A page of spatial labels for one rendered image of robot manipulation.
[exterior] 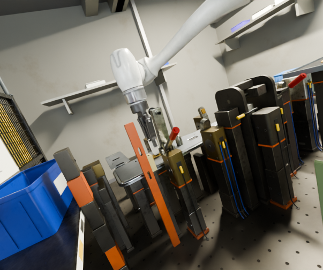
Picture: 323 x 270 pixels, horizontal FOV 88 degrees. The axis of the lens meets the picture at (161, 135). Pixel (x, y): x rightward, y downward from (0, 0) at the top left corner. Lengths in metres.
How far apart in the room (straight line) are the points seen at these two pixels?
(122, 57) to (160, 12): 3.43
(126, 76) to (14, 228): 0.53
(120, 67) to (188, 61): 3.37
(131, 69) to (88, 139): 2.66
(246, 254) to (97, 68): 3.20
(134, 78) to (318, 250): 0.79
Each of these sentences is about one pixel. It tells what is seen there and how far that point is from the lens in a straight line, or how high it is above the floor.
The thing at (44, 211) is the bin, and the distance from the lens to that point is 0.50.
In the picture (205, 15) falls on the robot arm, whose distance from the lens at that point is 0.67.
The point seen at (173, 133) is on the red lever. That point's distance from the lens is 0.49.
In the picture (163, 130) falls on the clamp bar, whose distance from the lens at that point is 0.58.
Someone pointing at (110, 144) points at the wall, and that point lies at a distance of 3.28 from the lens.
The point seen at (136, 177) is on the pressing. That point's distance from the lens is 0.64.
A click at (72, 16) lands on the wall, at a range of 3.65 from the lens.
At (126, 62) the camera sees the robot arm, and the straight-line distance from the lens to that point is 0.69.
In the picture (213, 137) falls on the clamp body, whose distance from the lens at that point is 0.62.
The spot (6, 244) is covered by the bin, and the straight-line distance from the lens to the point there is 0.56.
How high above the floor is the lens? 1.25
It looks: 13 degrees down
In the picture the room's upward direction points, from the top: 20 degrees counter-clockwise
